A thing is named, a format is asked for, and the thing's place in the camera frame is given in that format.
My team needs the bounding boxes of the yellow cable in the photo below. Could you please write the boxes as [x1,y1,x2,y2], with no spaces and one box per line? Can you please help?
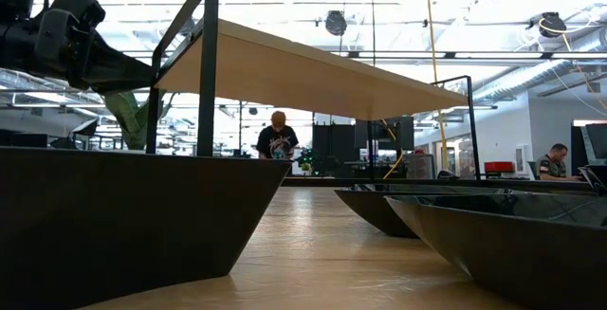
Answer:
[423,0,451,172]
[381,119,405,180]

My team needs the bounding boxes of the black partition panels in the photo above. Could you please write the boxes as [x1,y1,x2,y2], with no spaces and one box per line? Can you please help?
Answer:
[311,116,415,178]

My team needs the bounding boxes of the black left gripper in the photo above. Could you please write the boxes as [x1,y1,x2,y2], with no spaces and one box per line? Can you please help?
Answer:
[0,0,157,94]

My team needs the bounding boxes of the person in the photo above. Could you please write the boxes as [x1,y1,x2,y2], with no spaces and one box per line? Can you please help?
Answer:
[255,110,301,161]
[534,142,587,182]

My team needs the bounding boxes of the silver corrugated duct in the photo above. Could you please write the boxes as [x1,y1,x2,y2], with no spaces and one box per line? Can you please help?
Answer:
[471,58,578,105]

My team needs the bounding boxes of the black hanging cable reel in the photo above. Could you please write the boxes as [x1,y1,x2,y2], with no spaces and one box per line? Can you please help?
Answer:
[324,9,349,37]
[525,10,569,40]

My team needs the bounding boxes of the dark monitor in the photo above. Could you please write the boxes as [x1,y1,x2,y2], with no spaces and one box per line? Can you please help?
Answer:
[571,122,607,165]
[0,129,49,149]

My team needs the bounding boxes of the black aluminium table frame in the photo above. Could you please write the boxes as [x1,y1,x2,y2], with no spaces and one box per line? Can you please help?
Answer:
[282,175,598,195]

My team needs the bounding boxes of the black robot with green lights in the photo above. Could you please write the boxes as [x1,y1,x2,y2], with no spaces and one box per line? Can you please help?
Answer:
[295,147,317,174]

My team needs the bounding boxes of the red box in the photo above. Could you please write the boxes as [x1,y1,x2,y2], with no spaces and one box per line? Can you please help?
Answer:
[483,160,516,174]

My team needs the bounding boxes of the ceiling light strip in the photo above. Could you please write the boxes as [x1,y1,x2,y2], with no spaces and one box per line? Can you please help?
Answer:
[348,50,607,61]

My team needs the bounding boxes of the wooden shelf riser black legs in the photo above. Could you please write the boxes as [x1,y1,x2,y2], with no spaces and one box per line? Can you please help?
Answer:
[145,0,481,182]

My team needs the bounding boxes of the green potted plant leaves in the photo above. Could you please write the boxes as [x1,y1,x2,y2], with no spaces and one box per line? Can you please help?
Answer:
[103,89,168,153]

